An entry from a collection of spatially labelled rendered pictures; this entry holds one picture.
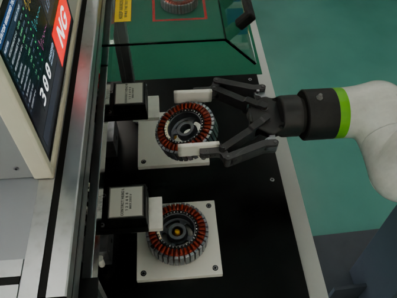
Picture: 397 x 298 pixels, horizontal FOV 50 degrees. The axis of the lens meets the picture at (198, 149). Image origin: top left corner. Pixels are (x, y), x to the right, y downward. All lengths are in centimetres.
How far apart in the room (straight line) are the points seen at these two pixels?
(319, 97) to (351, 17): 202
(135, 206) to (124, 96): 25
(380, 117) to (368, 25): 198
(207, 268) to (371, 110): 39
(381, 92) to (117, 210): 48
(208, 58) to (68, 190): 76
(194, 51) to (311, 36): 143
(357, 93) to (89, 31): 46
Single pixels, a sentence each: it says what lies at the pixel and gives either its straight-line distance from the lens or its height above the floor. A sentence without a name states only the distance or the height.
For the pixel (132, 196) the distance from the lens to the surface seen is 70.
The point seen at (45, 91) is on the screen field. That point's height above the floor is 118.
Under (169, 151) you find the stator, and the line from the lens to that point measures 75.
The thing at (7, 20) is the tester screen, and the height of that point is 128.
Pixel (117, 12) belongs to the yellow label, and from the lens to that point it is 79.
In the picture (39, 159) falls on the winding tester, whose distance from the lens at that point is 47.
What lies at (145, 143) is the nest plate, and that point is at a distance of 93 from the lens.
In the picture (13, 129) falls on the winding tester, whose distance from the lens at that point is 44.
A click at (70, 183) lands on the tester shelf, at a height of 112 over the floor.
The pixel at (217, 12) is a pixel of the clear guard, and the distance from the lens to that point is 78.
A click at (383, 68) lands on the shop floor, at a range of 247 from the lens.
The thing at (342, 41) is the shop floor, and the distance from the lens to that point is 257.
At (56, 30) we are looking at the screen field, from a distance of 57.
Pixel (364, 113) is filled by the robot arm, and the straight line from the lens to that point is 79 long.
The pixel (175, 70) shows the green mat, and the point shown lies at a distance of 114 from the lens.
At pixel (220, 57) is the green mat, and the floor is 75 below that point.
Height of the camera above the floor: 151
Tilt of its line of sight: 52 degrees down
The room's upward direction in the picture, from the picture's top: straight up
